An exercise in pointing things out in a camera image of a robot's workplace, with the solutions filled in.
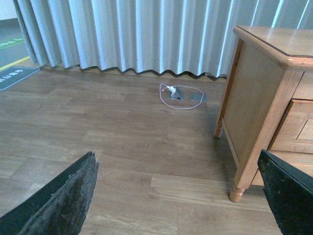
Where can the wooden top drawer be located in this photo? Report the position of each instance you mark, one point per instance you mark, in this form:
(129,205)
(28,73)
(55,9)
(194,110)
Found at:
(295,131)

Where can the wooden nightstand cabinet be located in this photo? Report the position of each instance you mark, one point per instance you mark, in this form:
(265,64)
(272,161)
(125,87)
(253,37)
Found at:
(270,67)

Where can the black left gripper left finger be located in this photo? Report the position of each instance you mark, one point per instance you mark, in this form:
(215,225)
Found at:
(58,208)

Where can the grey floor sign mat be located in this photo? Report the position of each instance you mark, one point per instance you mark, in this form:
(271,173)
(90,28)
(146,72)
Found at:
(13,75)

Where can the closed grey floor socket cover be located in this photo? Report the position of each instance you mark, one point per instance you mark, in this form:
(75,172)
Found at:
(198,97)

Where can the white floor charger plug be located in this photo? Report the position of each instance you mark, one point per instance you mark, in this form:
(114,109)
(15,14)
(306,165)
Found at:
(171,89)

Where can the open grey floor socket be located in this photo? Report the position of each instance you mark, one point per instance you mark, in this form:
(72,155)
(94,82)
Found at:
(178,95)

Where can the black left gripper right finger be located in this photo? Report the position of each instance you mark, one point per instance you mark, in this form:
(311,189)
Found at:
(292,207)

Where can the grey pleated curtain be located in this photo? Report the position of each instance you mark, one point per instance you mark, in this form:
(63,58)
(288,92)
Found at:
(159,35)

